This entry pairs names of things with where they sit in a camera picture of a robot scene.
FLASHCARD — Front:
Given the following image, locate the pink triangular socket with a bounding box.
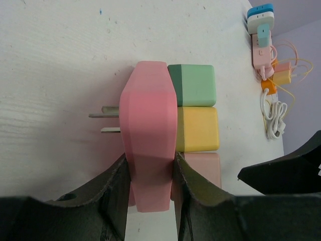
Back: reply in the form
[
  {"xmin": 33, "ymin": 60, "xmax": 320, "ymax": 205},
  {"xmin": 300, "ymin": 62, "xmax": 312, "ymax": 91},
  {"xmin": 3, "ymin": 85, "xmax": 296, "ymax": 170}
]
[{"xmin": 88, "ymin": 61, "xmax": 179, "ymax": 213}]

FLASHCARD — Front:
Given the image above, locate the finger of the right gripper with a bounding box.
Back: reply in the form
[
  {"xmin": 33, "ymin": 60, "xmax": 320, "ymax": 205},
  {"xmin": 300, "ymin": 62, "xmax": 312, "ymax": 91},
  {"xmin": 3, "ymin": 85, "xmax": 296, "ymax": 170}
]
[{"xmin": 238, "ymin": 131, "xmax": 320, "ymax": 195}]

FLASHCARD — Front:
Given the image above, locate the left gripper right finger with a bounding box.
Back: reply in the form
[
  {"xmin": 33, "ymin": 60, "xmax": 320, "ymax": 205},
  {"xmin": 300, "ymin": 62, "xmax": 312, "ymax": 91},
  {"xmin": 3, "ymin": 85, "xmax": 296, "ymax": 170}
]
[{"xmin": 173, "ymin": 154, "xmax": 320, "ymax": 240}]

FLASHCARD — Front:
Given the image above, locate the orange power strip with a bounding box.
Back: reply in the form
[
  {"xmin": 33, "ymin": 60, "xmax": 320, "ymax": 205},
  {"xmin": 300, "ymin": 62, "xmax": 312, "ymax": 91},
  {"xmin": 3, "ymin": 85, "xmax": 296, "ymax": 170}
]
[{"xmin": 261, "ymin": 79, "xmax": 277, "ymax": 95}]

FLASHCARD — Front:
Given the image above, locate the white coiled cable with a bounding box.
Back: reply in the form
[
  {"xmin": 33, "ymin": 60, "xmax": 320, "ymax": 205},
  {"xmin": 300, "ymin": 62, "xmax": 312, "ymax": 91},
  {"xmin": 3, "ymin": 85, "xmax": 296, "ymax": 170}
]
[{"xmin": 259, "ymin": 87, "xmax": 288, "ymax": 140}]

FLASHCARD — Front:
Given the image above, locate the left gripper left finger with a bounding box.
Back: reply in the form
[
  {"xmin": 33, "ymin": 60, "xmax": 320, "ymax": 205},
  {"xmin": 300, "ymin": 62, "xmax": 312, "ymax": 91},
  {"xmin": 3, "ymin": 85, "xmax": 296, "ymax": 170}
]
[{"xmin": 1, "ymin": 155, "xmax": 130, "ymax": 240}]

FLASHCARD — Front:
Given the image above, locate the pink charger on orange strip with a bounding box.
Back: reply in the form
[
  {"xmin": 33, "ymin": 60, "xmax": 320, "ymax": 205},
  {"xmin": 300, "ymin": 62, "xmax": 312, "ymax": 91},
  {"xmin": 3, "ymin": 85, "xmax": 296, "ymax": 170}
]
[{"xmin": 274, "ymin": 62, "xmax": 292, "ymax": 73}]

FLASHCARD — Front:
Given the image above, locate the white adapter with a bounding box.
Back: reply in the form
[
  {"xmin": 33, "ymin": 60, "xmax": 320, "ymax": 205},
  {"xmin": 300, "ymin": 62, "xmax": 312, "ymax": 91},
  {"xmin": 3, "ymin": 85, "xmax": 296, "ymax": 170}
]
[{"xmin": 247, "ymin": 12, "xmax": 274, "ymax": 35}]

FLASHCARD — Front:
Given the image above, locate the yellow plug cube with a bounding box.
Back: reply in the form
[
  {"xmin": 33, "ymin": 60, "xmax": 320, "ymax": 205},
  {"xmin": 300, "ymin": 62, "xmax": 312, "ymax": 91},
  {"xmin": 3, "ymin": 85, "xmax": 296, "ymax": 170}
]
[{"xmin": 176, "ymin": 106, "xmax": 220, "ymax": 153}]

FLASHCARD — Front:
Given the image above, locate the yellow charger on orange strip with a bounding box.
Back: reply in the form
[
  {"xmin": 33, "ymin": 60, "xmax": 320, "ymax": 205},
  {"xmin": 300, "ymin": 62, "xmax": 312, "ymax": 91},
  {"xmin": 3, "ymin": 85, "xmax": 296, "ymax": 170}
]
[{"xmin": 273, "ymin": 70, "xmax": 291, "ymax": 85}]

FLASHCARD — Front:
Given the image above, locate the pink brown plug cube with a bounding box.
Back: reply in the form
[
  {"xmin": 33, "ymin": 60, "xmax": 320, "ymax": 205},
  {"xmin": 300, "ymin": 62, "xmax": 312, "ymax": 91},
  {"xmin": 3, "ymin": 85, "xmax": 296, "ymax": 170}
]
[{"xmin": 171, "ymin": 153, "xmax": 222, "ymax": 200}]

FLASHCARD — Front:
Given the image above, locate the pink power strip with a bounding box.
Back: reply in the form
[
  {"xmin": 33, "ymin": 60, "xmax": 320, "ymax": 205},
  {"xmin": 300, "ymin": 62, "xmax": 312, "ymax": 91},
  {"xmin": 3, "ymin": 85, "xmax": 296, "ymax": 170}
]
[{"xmin": 252, "ymin": 31, "xmax": 277, "ymax": 80}]

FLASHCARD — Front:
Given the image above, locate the blue adapter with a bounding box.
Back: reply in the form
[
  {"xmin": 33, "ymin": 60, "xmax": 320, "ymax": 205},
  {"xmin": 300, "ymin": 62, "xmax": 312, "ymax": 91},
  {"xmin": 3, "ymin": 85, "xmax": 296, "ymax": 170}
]
[{"xmin": 247, "ymin": 3, "xmax": 274, "ymax": 18}]

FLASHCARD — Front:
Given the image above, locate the teal usb charger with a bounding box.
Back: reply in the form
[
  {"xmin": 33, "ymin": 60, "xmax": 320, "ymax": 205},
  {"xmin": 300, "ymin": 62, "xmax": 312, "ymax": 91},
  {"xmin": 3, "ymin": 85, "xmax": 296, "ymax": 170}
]
[{"xmin": 257, "ymin": 24, "xmax": 270, "ymax": 48}]

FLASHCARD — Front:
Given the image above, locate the green plug cube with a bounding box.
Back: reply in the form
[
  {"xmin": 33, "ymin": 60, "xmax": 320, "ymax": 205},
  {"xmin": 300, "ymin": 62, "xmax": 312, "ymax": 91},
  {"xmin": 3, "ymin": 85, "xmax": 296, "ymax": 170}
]
[{"xmin": 168, "ymin": 64, "xmax": 217, "ymax": 107}]

